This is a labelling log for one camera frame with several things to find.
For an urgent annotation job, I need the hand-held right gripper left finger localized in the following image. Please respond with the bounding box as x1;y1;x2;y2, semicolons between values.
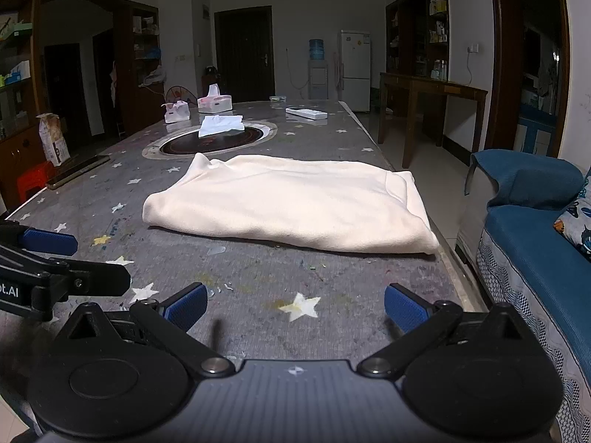
55;282;235;378

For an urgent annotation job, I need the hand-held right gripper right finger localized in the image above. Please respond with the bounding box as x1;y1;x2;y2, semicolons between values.
357;283;532;378

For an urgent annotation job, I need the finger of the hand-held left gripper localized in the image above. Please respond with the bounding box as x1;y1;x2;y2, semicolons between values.
0;220;78;257
41;258;132;297

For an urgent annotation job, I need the cream sweater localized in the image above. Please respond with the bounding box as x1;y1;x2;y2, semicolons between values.
142;152;439;255

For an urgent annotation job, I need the red plastic stool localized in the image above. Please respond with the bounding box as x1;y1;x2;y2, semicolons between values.
17;162;56;204

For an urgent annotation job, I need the grey star-print tablecloth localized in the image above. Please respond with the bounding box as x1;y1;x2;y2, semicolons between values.
0;99;490;365

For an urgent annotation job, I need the paper sack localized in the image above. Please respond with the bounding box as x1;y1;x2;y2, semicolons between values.
36;113;71;167

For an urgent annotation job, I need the blue sofa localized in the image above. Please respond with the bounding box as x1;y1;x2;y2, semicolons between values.
457;149;591;443

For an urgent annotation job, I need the wooden shelf with boxes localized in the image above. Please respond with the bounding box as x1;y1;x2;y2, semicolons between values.
0;0;47;213

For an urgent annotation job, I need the round black built-in cooktop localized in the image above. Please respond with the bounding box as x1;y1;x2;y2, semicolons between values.
142;120;278;158

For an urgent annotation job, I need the dark wooden shelf unit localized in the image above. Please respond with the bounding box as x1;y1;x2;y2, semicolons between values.
113;2;160;139

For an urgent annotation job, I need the pink white wipes pack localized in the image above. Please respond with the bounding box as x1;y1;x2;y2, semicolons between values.
161;100;191;124

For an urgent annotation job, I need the white tissue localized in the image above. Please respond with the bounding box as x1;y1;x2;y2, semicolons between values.
198;115;245;138

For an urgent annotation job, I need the grey printed cushion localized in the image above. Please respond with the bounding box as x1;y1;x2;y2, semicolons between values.
553;194;591;259

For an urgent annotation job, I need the pink white tissue box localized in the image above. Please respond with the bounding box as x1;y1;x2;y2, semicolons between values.
198;84;232;114

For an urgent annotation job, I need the white remote control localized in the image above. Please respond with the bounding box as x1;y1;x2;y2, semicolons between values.
285;107;328;120

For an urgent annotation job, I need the dark wooden side table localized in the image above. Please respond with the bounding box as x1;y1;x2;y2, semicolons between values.
378;72;489;169

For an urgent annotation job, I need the white refrigerator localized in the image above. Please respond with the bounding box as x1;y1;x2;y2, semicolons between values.
338;30;371;112

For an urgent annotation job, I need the water dispenser with blue bottle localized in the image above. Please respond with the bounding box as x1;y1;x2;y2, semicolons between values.
308;39;328;100

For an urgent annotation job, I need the dark wooden door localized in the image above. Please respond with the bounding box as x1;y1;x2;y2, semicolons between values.
215;6;273;102

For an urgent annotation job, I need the dark wooden display cabinet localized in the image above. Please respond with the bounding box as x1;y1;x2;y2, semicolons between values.
385;0;450;84

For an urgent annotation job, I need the dark wooden door frame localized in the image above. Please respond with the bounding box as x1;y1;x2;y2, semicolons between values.
489;0;571;158

